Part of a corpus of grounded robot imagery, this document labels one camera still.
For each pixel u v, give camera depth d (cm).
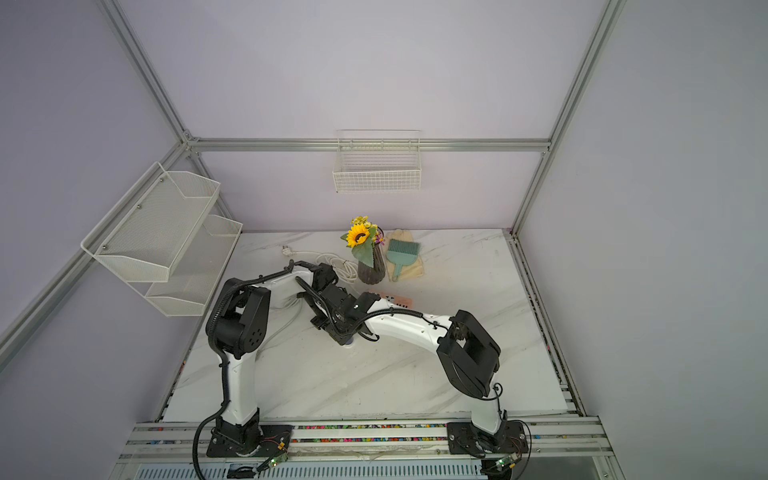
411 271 108
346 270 108
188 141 91
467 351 47
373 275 103
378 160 107
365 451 73
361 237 86
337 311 64
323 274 80
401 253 111
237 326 55
